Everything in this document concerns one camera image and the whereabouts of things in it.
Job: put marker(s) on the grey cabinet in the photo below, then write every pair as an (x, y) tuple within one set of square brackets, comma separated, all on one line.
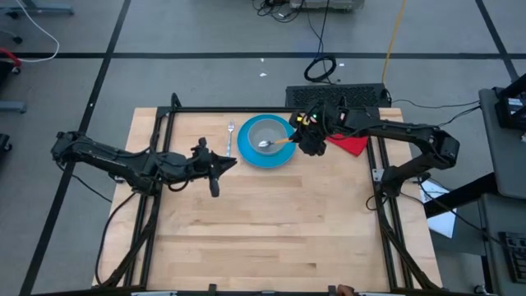
[(501, 156)]

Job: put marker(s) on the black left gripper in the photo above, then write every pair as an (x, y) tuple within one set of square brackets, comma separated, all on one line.
[(205, 164)]

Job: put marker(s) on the red curved bar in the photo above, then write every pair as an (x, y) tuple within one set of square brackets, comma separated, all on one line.
[(12, 55)]

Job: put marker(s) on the black rack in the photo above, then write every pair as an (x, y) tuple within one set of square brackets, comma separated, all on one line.
[(513, 107)]

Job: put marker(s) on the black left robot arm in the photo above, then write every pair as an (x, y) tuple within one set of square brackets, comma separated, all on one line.
[(102, 158)]

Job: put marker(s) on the red cloth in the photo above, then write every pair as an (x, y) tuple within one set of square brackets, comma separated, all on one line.
[(351, 144)]

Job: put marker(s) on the black perforated box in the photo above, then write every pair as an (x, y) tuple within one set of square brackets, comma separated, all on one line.
[(357, 95)]

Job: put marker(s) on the grey table base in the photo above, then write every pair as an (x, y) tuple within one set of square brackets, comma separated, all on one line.
[(41, 10)]

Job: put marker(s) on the black keyed panel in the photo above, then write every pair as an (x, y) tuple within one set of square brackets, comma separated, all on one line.
[(515, 257)]

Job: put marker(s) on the person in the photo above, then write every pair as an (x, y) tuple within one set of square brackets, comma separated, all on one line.
[(346, 290)]

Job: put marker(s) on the blue round plate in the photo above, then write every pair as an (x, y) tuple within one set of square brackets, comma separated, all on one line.
[(246, 152)]

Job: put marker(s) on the grey furniture foot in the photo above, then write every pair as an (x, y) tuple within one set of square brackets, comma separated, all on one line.
[(12, 107)]

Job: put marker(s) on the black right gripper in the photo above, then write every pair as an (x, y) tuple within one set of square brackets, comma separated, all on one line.
[(316, 131)]

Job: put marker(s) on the white paper sheet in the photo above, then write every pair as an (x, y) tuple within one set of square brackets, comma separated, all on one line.
[(444, 222)]

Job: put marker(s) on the black beam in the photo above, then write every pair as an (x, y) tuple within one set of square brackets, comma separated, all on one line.
[(460, 197)]

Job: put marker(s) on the black object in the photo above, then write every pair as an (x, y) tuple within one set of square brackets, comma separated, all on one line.
[(4, 148)]

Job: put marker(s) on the black caster wheel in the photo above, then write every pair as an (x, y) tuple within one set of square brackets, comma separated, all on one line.
[(17, 40)]

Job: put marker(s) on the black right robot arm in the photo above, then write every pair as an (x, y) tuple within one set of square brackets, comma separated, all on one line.
[(411, 133)]

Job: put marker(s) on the grey power box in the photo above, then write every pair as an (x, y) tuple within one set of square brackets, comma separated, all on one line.
[(324, 4)]

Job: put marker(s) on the grey bowl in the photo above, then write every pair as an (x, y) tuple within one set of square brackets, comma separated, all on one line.
[(267, 129)]

